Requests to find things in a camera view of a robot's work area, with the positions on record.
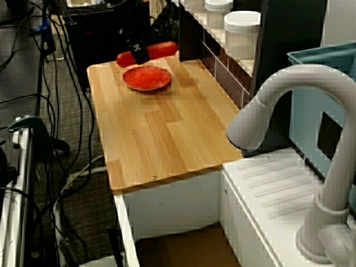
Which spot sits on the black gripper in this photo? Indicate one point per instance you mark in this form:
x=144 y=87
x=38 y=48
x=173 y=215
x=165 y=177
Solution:
x=133 y=36

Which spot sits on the red sausage toy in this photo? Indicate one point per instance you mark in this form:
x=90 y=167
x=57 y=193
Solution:
x=161 y=49

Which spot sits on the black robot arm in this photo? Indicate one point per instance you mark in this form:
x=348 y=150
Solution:
x=125 y=11

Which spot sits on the red round plate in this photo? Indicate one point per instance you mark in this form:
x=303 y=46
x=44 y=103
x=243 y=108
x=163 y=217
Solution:
x=147 y=79

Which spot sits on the black box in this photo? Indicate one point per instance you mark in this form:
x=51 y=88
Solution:
x=97 y=36

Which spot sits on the small white lidded jar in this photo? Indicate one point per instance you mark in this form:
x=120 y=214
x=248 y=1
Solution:
x=218 y=12

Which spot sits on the blue tape piece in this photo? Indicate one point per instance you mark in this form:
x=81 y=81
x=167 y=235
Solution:
x=43 y=25

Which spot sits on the large white lidded jar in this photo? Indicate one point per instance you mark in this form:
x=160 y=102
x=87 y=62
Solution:
x=241 y=33

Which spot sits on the green clamp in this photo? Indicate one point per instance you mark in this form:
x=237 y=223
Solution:
x=25 y=122

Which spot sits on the blue plastic bin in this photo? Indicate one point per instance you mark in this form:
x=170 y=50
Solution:
x=308 y=116

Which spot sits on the grey toy faucet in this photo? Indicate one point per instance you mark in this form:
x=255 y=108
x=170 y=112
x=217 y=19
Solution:
x=333 y=172

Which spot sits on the beige wall shelf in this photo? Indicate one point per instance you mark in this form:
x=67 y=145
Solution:
x=217 y=36

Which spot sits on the dark upright post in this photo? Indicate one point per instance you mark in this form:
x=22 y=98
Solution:
x=289 y=33

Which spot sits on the white metal frame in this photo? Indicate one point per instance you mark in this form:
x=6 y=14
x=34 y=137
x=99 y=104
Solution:
x=19 y=194

